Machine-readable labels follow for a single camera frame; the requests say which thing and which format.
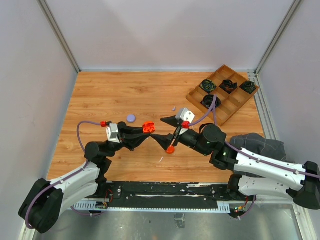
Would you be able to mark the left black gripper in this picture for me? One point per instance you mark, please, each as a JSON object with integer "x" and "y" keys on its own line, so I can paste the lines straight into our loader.
{"x": 131, "y": 137}

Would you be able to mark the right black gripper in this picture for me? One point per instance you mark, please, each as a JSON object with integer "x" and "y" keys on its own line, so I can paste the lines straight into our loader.
{"x": 164, "y": 140}

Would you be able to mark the orange earbud case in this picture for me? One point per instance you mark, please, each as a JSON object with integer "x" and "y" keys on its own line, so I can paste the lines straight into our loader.
{"x": 170, "y": 149}
{"x": 148, "y": 127}

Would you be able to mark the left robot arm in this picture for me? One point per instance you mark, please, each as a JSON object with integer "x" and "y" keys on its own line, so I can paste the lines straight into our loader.
{"x": 47, "y": 200}

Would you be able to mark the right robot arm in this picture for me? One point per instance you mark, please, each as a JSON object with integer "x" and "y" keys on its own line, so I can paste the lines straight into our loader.
{"x": 254, "y": 174}

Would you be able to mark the purple earbud case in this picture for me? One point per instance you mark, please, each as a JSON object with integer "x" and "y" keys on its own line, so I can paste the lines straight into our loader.
{"x": 131, "y": 118}

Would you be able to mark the rolled dark belt lower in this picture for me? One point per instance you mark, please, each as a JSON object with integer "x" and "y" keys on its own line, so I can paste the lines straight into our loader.
{"x": 208, "y": 100}

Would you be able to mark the rolled dark belt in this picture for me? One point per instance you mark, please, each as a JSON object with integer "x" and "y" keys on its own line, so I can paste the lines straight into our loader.
{"x": 208, "y": 100}
{"x": 248, "y": 86}
{"x": 228, "y": 86}

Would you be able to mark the rolled green patterned belt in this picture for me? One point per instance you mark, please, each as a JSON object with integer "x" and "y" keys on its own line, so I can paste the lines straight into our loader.
{"x": 208, "y": 86}

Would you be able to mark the rolled dark belt top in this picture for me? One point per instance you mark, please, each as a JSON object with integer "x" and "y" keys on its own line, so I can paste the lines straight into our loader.
{"x": 228, "y": 86}

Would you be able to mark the grey checked cloth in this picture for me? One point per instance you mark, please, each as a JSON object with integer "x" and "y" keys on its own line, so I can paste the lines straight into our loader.
{"x": 257, "y": 144}

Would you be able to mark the rolled dark belt right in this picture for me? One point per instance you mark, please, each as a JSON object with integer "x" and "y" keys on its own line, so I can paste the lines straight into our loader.
{"x": 248, "y": 86}

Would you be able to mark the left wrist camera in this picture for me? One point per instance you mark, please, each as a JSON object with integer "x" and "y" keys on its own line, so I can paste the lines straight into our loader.
{"x": 112, "y": 133}

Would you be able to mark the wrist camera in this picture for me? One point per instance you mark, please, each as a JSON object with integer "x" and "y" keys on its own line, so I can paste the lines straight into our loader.
{"x": 185, "y": 117}
{"x": 112, "y": 133}

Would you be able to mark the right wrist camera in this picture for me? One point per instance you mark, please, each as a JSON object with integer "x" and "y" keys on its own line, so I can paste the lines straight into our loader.
{"x": 185, "y": 117}

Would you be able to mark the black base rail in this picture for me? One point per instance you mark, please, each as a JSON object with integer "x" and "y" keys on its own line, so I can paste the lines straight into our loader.
{"x": 159, "y": 197}

